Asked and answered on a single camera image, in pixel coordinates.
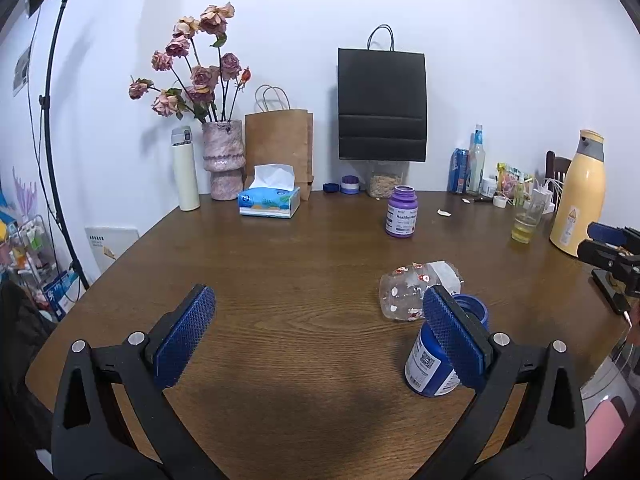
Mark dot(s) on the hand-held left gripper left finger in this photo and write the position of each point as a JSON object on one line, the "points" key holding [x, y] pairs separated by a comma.
{"points": [[186, 332]]}

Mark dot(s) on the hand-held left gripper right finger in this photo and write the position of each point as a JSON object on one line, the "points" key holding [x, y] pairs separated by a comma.
{"points": [[452, 340]]}

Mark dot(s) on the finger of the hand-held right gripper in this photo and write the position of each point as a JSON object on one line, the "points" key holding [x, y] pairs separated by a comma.
{"points": [[606, 232], [600, 255]]}

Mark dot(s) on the clear printed plastic cup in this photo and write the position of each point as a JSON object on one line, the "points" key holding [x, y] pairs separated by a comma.
{"points": [[406, 290]]}

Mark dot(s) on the blue supplement bottle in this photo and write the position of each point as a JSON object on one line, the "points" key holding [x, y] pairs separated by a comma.
{"points": [[426, 355]]}

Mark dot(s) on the black flat device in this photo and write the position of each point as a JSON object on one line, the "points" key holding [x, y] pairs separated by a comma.
{"points": [[610, 292]]}

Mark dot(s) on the yellow thermos jug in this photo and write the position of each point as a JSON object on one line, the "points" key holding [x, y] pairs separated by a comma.
{"points": [[577, 195]]}

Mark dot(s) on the glass with yellow liquid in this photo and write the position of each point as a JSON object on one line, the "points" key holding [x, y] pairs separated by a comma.
{"points": [[525, 222]]}

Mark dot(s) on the dark wooden chair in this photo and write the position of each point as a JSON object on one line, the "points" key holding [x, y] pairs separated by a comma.
{"points": [[556, 165]]}

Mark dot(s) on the white board with yellow print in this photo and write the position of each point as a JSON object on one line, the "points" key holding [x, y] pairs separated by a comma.
{"points": [[112, 250]]}

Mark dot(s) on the white tape roll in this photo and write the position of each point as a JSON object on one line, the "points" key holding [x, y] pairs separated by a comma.
{"points": [[498, 200]]}

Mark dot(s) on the scrap of white paper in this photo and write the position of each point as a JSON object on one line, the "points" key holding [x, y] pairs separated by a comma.
{"points": [[443, 213]]}

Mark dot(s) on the purple supplement bottle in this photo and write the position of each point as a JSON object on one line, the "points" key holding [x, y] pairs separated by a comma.
{"points": [[401, 215]]}

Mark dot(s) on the clear bottle with blue cap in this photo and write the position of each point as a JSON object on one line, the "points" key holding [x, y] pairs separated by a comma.
{"points": [[476, 160]]}

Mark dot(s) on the blue tissue box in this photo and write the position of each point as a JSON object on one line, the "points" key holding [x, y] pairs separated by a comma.
{"points": [[269, 202]]}

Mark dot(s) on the blue drink can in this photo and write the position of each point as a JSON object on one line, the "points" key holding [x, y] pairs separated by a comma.
{"points": [[459, 172]]}

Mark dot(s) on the white thermos flask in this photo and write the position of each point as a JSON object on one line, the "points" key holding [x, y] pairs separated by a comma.
{"points": [[185, 170]]}

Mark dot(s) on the pink stool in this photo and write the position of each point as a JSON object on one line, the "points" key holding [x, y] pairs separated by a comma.
{"points": [[607, 430]]}

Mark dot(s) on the glass jar of grains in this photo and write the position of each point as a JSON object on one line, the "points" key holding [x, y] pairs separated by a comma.
{"points": [[385, 177]]}

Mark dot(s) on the pink ceramic vase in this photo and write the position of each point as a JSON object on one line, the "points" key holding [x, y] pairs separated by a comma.
{"points": [[223, 160]]}

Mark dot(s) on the small purple white jar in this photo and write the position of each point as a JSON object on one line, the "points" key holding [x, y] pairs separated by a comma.
{"points": [[350, 186]]}

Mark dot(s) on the small dark blue lid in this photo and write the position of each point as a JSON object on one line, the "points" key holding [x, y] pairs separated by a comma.
{"points": [[331, 188]]}

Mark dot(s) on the brown paper bag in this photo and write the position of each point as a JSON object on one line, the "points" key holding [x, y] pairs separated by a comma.
{"points": [[280, 147]]}

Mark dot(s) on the black paper bag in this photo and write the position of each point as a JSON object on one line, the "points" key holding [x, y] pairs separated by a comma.
{"points": [[382, 105]]}

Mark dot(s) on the black light stand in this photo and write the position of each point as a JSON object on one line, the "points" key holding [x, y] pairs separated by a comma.
{"points": [[52, 125]]}

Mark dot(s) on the dried pink roses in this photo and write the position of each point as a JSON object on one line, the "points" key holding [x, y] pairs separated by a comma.
{"points": [[202, 77]]}

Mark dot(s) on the wall photo print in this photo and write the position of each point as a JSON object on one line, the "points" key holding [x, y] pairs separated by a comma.
{"points": [[22, 70]]}

